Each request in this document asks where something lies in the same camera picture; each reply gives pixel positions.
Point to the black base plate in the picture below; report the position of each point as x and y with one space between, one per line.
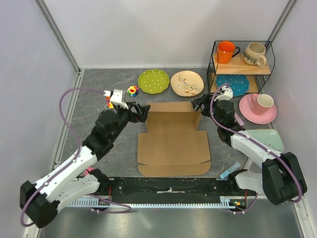
168 190

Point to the pink black marker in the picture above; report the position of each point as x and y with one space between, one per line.
88 170

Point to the cream plate with branch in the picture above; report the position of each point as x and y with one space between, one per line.
187 83

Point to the blue polka dot plate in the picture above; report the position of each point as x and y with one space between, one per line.
238 83

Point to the pink cup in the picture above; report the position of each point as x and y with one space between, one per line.
261 103

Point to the pink saucer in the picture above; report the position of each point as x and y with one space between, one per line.
245 109

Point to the brown cardboard box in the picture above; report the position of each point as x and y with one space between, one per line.
173 146

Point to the beige ceramic mug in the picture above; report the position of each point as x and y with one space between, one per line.
254 54

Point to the flower plush keychain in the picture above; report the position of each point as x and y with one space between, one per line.
109 106

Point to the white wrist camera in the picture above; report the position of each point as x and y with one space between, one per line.
226 94
116 98

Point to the blue marker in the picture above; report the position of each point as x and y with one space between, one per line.
230 170

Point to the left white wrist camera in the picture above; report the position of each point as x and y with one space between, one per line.
116 98

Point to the black wire shelf rack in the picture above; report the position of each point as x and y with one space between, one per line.
256 75

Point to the rainbow flower plush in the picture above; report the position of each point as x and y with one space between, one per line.
133 91

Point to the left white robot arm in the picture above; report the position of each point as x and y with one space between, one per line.
41 201

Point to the green polka dot plate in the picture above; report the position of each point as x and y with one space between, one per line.
153 81

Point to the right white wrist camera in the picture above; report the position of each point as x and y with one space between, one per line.
226 94

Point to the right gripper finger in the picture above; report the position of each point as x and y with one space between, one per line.
198 104
206 103

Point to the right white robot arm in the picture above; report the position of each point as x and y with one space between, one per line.
280 179

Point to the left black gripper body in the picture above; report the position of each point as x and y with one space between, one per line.
124 116

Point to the purple marker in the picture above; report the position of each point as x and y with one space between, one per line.
238 119

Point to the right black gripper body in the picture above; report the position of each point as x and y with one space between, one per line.
214 105

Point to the mint green square plate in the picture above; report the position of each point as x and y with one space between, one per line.
268 137

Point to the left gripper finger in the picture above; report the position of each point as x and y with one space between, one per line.
140 118
140 110

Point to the orange mug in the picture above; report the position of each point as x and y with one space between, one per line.
226 50

